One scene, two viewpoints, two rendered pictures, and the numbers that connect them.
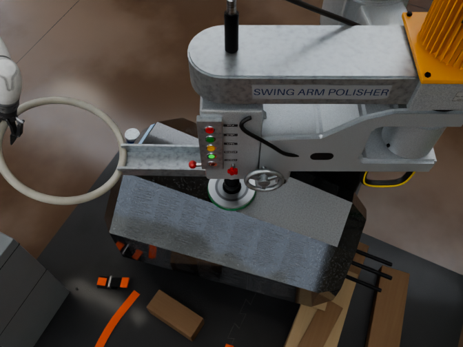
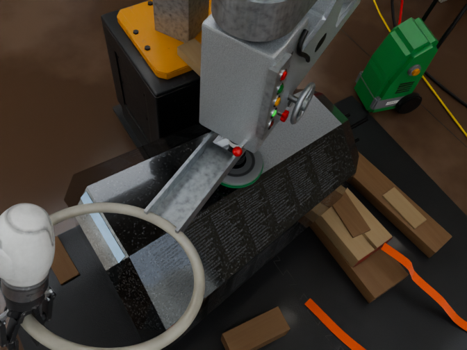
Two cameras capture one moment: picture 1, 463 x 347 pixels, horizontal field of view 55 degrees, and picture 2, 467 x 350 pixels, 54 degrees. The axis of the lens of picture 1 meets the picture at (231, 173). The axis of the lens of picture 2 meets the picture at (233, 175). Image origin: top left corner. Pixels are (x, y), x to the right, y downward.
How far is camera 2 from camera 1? 111 cm
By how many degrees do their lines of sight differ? 33
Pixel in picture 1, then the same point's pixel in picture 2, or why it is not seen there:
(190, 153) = (200, 155)
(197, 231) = (242, 230)
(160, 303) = (239, 340)
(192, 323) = (277, 319)
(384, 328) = (361, 171)
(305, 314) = (329, 214)
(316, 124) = (311, 12)
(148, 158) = (178, 198)
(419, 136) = not seen: outside the picture
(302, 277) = (338, 173)
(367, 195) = not seen: hidden behind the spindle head
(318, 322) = (342, 208)
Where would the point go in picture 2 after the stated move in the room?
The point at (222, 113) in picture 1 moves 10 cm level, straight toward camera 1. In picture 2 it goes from (288, 45) to (324, 61)
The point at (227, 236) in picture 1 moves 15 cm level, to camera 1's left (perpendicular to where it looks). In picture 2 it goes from (267, 205) to (248, 234)
